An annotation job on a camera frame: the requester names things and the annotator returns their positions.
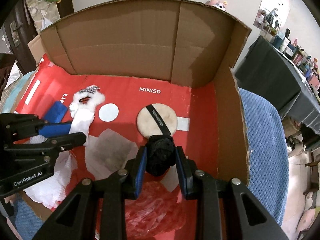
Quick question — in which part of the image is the hanging fabric organizer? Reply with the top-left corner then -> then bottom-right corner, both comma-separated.
25,0 -> 60,34

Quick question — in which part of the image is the white mesh bath pouf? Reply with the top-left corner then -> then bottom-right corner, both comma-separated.
24,151 -> 78,209

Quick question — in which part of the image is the white fluffy hair clip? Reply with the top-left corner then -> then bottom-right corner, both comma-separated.
69,85 -> 105,146

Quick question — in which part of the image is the pink plush toy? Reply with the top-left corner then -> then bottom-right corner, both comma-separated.
206,0 -> 228,11

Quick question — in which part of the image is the clear plastic sachet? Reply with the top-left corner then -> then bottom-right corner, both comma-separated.
85,129 -> 138,180

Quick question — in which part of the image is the wall mirror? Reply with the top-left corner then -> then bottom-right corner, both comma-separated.
253,0 -> 293,36

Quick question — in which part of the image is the blue knitted blanket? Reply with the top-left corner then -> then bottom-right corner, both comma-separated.
239,88 -> 289,225

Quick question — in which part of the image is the dark wooden door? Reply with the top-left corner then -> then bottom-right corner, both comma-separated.
3,0 -> 74,74

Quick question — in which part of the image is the cardboard box red lining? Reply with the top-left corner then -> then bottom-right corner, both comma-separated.
11,0 -> 251,183

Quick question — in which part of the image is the red mesh pouf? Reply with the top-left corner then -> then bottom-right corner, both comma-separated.
125,181 -> 186,239

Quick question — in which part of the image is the beige powder puff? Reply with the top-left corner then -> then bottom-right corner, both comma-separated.
136,103 -> 177,139

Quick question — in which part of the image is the table with grey cloth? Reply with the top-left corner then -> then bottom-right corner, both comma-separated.
234,36 -> 319,134

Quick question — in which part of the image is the person's left hand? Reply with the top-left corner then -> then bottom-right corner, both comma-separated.
4,192 -> 21,205

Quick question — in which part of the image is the black fuzzy pompom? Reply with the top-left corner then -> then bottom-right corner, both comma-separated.
145,135 -> 176,177

